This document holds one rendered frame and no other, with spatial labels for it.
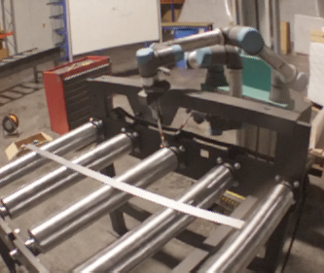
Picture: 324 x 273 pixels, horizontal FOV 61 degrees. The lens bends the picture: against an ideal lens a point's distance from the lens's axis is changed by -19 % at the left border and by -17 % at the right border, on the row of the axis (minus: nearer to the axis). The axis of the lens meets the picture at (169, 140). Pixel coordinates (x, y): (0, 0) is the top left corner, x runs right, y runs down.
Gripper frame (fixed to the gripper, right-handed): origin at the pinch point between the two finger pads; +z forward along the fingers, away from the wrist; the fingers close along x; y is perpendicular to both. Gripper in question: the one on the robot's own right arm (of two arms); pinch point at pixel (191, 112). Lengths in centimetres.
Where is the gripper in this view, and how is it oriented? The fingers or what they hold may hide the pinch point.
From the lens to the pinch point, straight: 153.1
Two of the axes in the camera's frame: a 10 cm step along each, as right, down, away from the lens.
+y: 4.9, -7.4, -4.7
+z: -5.2, 1.9, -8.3
